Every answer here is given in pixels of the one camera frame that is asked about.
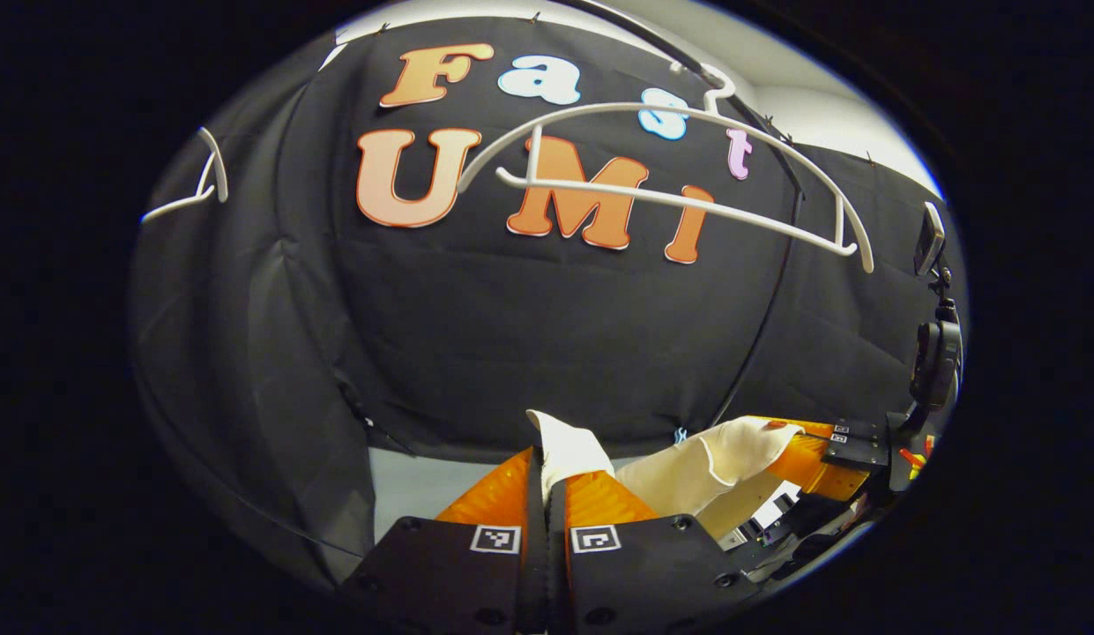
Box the black clothes rack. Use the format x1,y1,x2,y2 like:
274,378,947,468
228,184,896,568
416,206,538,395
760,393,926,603
591,0,809,430

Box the white plastic hanger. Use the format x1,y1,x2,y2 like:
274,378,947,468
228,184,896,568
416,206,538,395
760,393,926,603
457,62,876,275
141,126,231,225

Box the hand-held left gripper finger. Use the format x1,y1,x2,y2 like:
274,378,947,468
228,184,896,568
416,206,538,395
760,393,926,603
339,445,548,635
547,470,760,635

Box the cream shirt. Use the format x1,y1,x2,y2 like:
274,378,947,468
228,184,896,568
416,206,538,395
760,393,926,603
526,409,807,541

